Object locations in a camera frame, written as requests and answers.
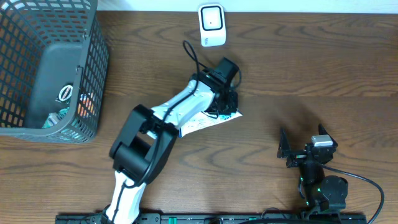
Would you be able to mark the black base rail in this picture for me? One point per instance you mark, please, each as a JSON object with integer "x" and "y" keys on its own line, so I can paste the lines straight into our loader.
{"x": 156, "y": 218}

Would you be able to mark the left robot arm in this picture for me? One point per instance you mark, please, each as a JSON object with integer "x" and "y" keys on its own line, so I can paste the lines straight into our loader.
{"x": 144, "y": 143}

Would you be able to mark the grey plastic mesh basket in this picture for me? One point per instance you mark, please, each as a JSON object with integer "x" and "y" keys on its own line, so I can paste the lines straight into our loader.
{"x": 45, "y": 45}

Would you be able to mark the white barcode scanner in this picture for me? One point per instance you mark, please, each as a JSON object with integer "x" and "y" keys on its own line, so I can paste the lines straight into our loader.
{"x": 212, "y": 25}

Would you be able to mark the green Zam-Buk ointment box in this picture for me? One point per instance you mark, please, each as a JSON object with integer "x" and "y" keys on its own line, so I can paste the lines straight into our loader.
{"x": 65, "y": 94}

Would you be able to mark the orange snack packet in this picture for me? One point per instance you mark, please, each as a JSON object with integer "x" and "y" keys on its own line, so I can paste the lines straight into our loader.
{"x": 86, "y": 106}

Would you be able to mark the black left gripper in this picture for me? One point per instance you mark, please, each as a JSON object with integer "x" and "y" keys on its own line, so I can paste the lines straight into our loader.
{"x": 226, "y": 106}

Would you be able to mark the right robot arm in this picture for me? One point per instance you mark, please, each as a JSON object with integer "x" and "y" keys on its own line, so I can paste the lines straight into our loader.
{"x": 324, "y": 195}

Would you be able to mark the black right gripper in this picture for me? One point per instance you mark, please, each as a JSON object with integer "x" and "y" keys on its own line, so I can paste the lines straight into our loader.
{"x": 296, "y": 156}

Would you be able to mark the teal white tissue packet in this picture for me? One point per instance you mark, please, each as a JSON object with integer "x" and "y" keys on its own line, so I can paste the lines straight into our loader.
{"x": 63, "y": 112}

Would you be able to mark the cream snack bag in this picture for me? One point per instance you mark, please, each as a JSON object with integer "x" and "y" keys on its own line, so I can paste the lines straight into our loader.
{"x": 202, "y": 121}

